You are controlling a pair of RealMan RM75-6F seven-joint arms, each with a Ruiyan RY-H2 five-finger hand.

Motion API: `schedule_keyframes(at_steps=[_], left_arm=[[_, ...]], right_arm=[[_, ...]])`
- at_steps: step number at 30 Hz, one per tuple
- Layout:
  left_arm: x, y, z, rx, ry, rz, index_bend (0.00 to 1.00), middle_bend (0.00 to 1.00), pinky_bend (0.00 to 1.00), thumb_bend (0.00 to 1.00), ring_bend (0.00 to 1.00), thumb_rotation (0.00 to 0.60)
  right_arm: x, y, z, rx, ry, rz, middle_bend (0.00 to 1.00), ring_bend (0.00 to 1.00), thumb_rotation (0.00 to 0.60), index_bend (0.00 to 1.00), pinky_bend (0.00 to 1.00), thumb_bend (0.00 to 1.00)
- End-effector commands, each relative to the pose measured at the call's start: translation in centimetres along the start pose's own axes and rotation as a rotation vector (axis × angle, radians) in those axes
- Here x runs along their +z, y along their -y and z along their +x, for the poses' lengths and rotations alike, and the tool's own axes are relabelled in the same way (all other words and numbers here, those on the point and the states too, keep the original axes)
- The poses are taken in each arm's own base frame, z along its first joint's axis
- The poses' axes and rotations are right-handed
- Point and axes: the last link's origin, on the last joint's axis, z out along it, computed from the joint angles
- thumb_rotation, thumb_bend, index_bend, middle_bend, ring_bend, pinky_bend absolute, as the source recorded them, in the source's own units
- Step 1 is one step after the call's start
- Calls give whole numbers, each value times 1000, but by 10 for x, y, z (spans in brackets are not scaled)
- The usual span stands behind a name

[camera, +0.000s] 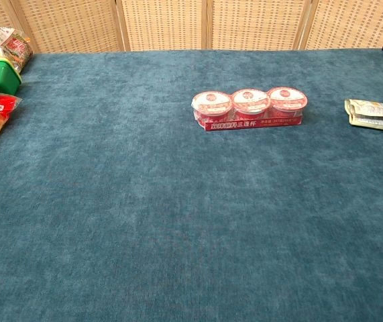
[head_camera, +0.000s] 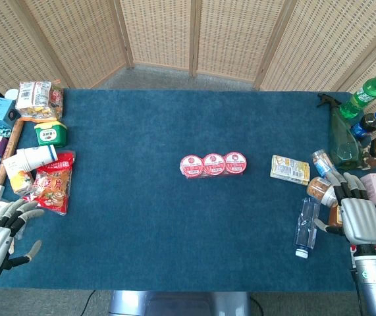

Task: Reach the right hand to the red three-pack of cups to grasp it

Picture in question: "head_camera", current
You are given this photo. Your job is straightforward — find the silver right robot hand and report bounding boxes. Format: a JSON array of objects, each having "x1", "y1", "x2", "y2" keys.
[{"x1": 314, "y1": 171, "x2": 376, "y2": 246}]

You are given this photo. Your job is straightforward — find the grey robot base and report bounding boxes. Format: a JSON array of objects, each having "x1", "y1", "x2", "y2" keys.
[{"x1": 108, "y1": 290, "x2": 252, "y2": 316}]

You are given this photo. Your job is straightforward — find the red yogurt cup pack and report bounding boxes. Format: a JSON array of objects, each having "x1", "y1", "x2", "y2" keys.
[{"x1": 179, "y1": 151, "x2": 249, "y2": 180}]

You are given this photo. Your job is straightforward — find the small brown bottle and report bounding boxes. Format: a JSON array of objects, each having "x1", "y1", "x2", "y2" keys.
[{"x1": 327, "y1": 205, "x2": 343, "y2": 230}]

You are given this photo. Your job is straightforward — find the clear jar orange snacks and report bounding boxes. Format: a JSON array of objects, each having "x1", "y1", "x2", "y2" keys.
[{"x1": 306, "y1": 176, "x2": 339, "y2": 208}]

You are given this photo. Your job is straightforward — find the clear plastic water bottle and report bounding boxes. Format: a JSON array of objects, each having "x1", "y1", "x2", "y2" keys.
[{"x1": 294, "y1": 197, "x2": 321, "y2": 259}]

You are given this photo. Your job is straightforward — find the yellow orange snack pack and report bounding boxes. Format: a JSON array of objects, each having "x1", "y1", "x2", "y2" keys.
[{"x1": 9, "y1": 170, "x2": 34, "y2": 196}]

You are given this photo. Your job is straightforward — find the clear tube blue label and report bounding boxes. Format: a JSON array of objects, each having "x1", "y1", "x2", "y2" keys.
[{"x1": 311, "y1": 149, "x2": 339, "y2": 179}]

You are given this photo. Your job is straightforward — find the green spray bottle black trigger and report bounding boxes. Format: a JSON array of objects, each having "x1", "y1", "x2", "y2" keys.
[{"x1": 316, "y1": 93, "x2": 364, "y2": 171}]

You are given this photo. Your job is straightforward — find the red snack bag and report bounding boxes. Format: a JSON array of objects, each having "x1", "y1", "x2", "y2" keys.
[{"x1": 22, "y1": 151, "x2": 76, "y2": 216}]

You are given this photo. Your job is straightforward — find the yellow white flat packet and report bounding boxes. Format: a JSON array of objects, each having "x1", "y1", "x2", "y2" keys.
[{"x1": 269, "y1": 155, "x2": 311, "y2": 186}]

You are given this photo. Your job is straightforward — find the cola bottle blue cap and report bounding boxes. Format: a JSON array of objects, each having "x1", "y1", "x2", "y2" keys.
[{"x1": 350, "y1": 109, "x2": 376, "y2": 142}]

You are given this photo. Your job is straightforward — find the wooden rolling pin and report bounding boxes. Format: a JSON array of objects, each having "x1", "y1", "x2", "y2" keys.
[{"x1": 0, "y1": 118, "x2": 26, "y2": 186}]

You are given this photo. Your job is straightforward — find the green box yellow lid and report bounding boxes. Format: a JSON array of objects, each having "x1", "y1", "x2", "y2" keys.
[{"x1": 34, "y1": 120, "x2": 68, "y2": 148}]

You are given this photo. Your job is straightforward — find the green soda bottle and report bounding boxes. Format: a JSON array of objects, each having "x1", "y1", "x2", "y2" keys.
[{"x1": 338, "y1": 66, "x2": 376, "y2": 120}]

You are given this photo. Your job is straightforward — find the clear snack bag white label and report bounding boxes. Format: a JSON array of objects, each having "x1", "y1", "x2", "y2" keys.
[{"x1": 14, "y1": 80, "x2": 65, "y2": 120}]

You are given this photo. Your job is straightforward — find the blue carpet mat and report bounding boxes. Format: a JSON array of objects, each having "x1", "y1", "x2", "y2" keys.
[{"x1": 0, "y1": 87, "x2": 376, "y2": 292}]

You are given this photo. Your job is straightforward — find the black cable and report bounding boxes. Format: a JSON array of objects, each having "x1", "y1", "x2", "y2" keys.
[
  {"x1": 82, "y1": 289, "x2": 97, "y2": 316},
  {"x1": 249, "y1": 294, "x2": 265, "y2": 316}
]

